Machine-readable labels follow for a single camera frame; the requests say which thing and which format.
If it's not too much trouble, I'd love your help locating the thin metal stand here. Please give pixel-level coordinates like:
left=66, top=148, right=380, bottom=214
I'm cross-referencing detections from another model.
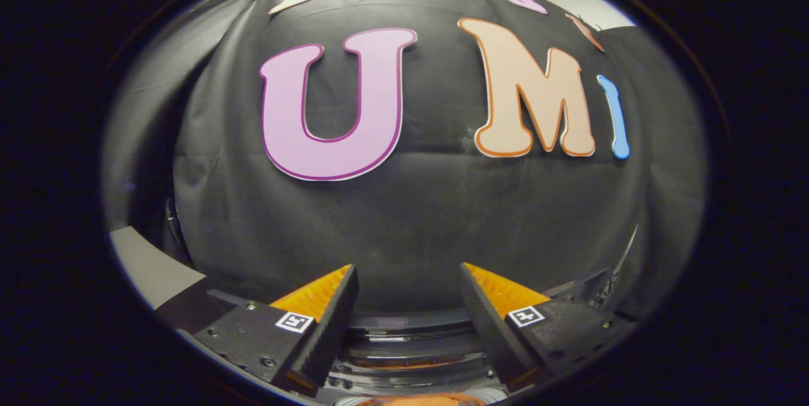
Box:
left=600, top=226, right=639, bottom=305

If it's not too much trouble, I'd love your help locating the black backdrop cloth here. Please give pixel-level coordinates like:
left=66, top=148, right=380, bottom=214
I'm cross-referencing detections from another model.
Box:
left=101, top=0, right=707, bottom=321

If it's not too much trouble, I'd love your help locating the white cabinet with dark top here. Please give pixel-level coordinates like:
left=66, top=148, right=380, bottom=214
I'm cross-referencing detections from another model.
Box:
left=109, top=226, right=253, bottom=331

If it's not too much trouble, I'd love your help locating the grey washing machine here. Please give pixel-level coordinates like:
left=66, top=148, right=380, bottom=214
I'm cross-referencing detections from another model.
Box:
left=319, top=327, right=509, bottom=406

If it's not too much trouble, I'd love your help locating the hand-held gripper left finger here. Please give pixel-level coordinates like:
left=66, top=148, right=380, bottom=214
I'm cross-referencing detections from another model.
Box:
left=193, top=265, right=360, bottom=397

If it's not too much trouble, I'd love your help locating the orange garment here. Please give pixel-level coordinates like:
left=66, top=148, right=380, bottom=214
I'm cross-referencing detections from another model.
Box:
left=354, top=393, right=487, bottom=406

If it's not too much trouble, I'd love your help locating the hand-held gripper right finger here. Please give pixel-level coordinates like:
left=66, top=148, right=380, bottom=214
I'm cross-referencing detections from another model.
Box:
left=459, top=262, right=638, bottom=392

